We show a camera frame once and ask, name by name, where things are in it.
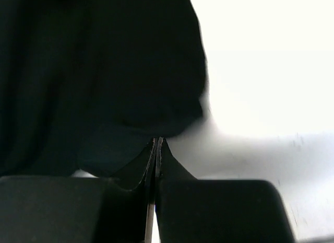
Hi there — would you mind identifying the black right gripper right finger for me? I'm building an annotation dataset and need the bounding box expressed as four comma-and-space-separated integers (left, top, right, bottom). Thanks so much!
156, 138, 294, 243

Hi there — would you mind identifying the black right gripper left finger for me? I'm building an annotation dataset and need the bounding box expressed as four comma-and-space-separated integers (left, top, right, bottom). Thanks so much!
1, 142, 156, 242

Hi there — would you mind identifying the black t shirt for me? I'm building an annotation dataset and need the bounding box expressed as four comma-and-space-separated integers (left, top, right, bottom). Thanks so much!
1, 0, 207, 177

